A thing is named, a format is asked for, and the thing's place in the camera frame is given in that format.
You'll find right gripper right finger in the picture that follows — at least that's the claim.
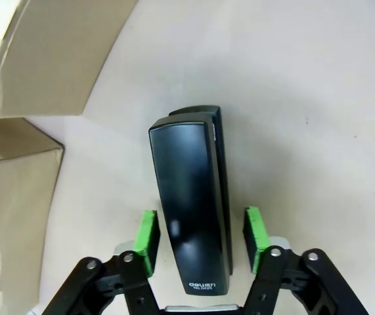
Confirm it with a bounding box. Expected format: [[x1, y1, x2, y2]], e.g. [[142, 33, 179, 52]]
[[242, 205, 369, 315]]

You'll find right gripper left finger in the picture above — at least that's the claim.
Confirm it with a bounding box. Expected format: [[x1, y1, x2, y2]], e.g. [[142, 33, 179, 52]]
[[41, 209, 162, 315]]

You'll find black stapler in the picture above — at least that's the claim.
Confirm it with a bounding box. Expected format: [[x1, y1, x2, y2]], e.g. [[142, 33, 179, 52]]
[[148, 104, 234, 296]]

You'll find large open cardboard box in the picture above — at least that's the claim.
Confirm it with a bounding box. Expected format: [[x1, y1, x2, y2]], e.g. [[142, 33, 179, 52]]
[[0, 117, 66, 315]]

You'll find cardboard box with flap lid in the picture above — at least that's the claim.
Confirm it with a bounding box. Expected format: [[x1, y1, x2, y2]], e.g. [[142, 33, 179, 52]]
[[0, 0, 132, 119]]

